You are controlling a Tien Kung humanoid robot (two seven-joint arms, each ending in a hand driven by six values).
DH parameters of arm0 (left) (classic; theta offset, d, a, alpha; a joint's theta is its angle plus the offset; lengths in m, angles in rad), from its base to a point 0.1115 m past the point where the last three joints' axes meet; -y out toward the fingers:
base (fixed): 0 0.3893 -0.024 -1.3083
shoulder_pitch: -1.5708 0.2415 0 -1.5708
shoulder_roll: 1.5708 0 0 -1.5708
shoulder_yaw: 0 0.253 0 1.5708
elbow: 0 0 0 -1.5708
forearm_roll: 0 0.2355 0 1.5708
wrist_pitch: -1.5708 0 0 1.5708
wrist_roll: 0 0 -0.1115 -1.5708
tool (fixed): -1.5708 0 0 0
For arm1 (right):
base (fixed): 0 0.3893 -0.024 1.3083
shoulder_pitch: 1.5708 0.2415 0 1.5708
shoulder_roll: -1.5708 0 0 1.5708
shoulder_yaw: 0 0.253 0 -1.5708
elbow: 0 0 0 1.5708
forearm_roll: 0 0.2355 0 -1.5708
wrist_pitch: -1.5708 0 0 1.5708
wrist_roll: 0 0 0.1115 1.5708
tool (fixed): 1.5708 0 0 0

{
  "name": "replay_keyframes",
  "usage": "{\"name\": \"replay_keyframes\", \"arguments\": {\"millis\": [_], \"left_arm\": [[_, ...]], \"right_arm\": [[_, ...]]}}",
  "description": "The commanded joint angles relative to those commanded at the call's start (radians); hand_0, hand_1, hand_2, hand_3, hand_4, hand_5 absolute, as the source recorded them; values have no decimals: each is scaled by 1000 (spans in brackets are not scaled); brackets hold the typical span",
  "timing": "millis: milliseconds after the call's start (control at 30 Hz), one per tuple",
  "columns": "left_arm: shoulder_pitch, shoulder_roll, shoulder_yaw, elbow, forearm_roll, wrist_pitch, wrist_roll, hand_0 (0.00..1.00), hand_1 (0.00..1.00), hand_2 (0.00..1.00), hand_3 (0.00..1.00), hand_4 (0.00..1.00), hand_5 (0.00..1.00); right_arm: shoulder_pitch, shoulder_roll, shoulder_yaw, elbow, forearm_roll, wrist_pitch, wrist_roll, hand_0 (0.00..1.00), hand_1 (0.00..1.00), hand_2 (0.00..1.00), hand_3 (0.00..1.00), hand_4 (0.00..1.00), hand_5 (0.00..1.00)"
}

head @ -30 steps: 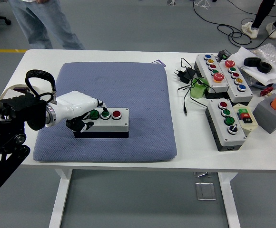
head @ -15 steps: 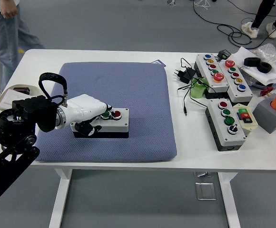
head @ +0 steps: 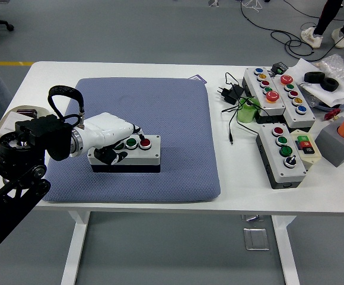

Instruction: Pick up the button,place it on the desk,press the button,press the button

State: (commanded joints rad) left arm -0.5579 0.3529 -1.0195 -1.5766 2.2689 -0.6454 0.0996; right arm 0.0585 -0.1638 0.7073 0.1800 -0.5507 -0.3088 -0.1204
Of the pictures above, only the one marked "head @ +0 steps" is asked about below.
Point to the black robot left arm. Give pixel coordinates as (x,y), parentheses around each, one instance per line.
(41,130)

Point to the grey block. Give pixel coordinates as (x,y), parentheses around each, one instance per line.
(335,148)

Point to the clear bubble wrap bag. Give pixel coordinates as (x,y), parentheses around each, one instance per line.
(335,65)

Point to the grey five-button control box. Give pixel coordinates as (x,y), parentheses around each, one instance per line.
(304,117)
(255,77)

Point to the white table leg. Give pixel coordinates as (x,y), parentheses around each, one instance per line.
(284,252)
(74,252)

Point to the white tray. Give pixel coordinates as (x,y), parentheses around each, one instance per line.
(9,123)

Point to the grey four-button control box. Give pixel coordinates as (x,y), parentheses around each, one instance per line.
(293,175)
(148,158)

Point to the black power adapter plug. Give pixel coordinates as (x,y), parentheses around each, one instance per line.
(232,93)

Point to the silver floor socket plate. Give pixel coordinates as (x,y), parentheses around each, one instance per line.
(256,239)

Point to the cream three-button switch box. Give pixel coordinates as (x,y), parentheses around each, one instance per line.
(307,147)

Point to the small black terminal module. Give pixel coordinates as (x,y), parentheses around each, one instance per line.
(278,67)

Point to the green plastic cylinder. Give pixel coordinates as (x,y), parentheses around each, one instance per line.
(246,114)

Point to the white foam sheet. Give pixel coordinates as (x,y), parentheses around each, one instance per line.
(299,69)

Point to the blue-grey fabric mat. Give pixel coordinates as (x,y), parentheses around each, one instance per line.
(166,104)

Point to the small silver floor plate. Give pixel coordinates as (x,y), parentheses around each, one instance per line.
(252,218)

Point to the small red plastic part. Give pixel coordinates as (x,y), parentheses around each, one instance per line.
(332,114)

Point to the purple card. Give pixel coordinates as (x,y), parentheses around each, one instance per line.
(197,78)

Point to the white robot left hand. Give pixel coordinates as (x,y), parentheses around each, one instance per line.
(109,127)

